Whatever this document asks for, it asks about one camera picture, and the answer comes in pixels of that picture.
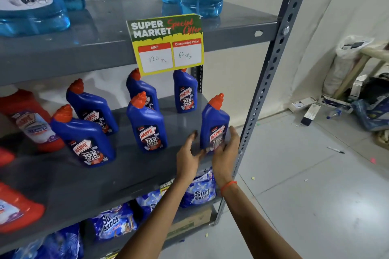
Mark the person's right hand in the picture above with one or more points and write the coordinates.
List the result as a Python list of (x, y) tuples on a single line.
[(225, 164)]

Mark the upright white carton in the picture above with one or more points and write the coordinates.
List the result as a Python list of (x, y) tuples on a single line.
[(358, 85)]

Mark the person's left thumb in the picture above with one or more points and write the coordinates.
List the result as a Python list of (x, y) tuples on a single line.
[(201, 154)]

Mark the group of blue cleaner bottles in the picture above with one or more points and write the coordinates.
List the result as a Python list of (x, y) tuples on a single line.
[(146, 125)]

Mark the person's right forearm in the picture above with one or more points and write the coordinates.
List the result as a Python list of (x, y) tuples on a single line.
[(252, 225)]

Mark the brown cardboard box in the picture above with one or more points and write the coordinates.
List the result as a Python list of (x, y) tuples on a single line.
[(190, 222)]

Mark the person's left forearm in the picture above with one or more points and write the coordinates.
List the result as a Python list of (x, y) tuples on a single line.
[(152, 222)]

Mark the yellow green price sign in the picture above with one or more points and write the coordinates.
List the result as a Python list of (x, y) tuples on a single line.
[(165, 46)]

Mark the grey metal shelf rack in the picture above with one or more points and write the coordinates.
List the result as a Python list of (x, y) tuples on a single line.
[(273, 55)]

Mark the clear plastic water bottle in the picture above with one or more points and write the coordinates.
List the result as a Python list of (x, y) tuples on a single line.
[(334, 114)]

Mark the flat blue white carton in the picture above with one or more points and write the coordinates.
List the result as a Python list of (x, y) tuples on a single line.
[(334, 101)]

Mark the orange thread wristband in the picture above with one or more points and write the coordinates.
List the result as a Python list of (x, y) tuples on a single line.
[(228, 185)]

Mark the pen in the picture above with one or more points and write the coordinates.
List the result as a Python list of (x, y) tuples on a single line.
[(335, 150)]

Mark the black and white carton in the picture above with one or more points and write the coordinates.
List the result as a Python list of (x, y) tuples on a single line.
[(310, 114)]

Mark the small yellow price tag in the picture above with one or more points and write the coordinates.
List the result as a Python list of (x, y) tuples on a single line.
[(165, 187)]

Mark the person's left hand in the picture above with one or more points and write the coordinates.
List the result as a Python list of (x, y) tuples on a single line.
[(187, 163)]

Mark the blue plastic bag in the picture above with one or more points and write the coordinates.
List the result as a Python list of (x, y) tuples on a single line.
[(370, 113)]

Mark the person's right thumb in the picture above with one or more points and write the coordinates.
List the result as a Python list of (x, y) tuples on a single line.
[(219, 149)]

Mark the wooden stand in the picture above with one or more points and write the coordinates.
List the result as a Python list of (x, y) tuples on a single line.
[(352, 73)]

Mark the red cleaner bottle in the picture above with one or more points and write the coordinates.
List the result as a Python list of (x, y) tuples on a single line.
[(6, 156), (30, 122), (18, 207)]

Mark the small white carton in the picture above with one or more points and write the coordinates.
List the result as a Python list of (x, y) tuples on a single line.
[(301, 104)]

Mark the white plastic sack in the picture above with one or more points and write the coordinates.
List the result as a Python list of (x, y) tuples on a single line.
[(340, 64)]

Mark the blue red-capped toilet cleaner bottle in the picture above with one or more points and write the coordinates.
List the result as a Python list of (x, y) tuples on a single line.
[(214, 122)]

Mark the black bag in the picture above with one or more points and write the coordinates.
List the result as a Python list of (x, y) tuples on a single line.
[(376, 87)]

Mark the blue detergent packet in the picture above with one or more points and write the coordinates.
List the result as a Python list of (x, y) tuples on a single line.
[(112, 222), (149, 202), (200, 192), (54, 243)]

